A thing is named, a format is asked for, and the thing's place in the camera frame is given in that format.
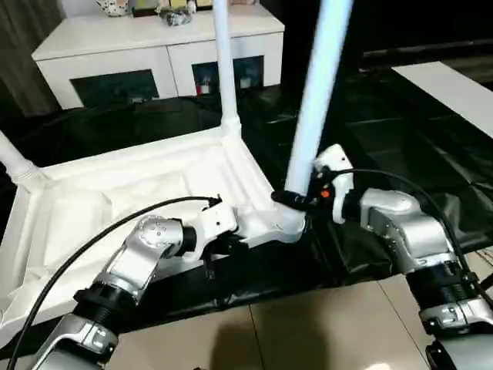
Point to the white plastic table leg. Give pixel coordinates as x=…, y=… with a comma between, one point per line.
x=13, y=158
x=319, y=96
x=225, y=58

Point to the white plastic table top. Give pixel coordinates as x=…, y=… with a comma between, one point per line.
x=115, y=192

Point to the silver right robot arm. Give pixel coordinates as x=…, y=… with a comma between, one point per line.
x=408, y=235

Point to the black work mat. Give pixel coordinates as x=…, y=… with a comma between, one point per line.
x=385, y=154

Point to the black robot foot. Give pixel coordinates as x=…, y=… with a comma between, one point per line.
x=196, y=367

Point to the white cup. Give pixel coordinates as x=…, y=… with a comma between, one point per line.
x=245, y=82

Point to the white side table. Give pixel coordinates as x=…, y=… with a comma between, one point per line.
x=447, y=92

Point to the dark low bench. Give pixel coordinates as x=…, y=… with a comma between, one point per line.
x=423, y=52

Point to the white sideboard cabinet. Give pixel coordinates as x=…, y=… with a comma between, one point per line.
x=135, y=50

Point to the grey tangled bundle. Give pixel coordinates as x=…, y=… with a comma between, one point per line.
x=175, y=18

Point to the small pale figurine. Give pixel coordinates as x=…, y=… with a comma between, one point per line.
x=190, y=5

